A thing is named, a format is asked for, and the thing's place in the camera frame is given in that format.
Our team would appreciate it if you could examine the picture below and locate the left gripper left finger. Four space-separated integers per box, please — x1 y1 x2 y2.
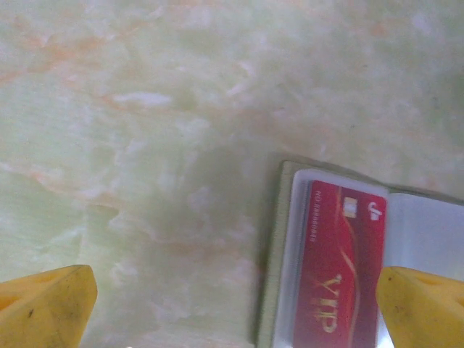
0 264 99 348

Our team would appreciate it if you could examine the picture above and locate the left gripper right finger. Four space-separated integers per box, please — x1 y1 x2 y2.
375 265 464 348

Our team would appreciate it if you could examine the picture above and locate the red VIP card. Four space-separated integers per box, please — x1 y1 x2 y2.
291 180 388 348

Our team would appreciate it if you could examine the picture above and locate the green card holder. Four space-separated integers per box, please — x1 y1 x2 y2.
252 160 464 348

